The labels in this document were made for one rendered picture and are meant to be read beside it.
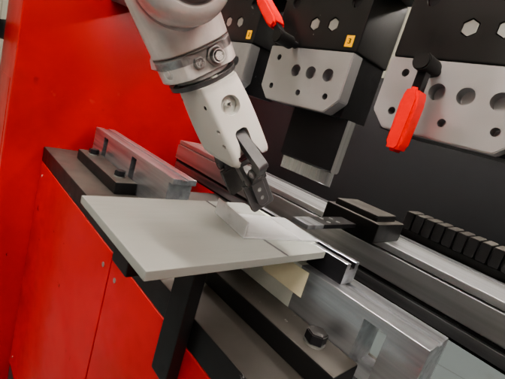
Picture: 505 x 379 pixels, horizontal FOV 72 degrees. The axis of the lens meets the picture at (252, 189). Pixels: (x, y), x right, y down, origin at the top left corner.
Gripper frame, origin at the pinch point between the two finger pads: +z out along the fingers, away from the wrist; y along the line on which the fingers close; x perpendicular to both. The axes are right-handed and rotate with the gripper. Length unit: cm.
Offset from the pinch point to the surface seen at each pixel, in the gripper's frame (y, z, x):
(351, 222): 4.5, 22.1, -18.6
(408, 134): -15.5, -4.9, -12.5
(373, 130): 30, 26, -52
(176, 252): -8.3, -3.2, 12.3
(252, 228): -1.3, 5.3, 1.8
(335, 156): -3.2, 1.4, -12.6
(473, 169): 3, 31, -54
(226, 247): -6.8, 1.0, 7.3
